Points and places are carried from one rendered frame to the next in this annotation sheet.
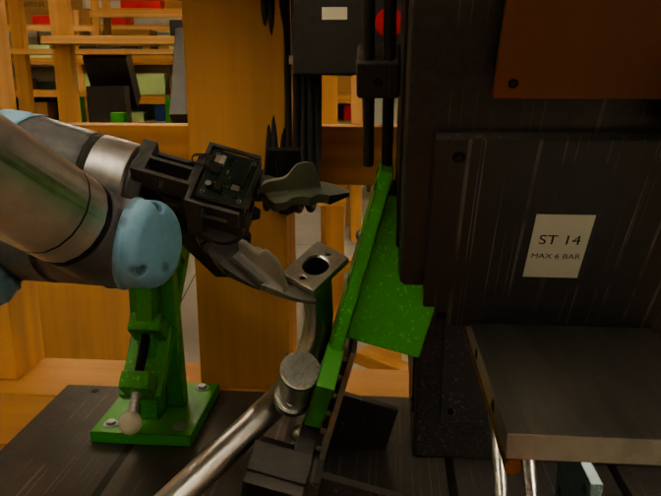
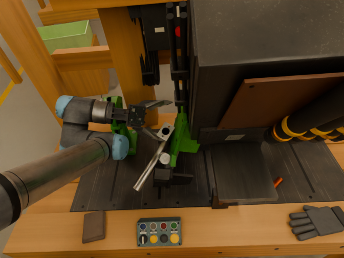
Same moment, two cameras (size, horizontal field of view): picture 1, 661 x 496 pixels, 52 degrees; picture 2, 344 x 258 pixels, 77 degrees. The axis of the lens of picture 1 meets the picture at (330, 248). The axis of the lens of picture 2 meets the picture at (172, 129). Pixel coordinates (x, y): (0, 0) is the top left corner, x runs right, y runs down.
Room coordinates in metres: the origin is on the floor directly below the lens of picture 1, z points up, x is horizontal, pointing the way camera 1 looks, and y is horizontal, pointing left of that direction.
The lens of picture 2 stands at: (0.13, 0.00, 1.70)
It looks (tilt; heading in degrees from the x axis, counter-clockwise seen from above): 46 degrees down; 359
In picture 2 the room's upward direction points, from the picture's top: 6 degrees counter-clockwise
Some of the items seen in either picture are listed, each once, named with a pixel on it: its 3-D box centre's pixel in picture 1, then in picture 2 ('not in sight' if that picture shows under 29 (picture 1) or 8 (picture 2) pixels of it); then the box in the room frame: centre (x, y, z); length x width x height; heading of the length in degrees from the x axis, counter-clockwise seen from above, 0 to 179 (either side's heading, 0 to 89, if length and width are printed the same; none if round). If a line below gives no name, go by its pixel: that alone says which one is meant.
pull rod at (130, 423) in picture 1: (134, 405); not in sight; (0.75, 0.24, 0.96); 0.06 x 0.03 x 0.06; 175
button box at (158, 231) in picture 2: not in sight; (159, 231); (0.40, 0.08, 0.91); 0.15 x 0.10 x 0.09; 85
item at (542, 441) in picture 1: (558, 341); (233, 146); (0.58, -0.21, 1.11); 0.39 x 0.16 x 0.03; 175
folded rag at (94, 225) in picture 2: not in sight; (93, 226); (0.44, 0.32, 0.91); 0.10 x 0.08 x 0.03; 6
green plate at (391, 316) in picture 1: (390, 268); (187, 129); (0.63, -0.06, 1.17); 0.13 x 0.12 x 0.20; 85
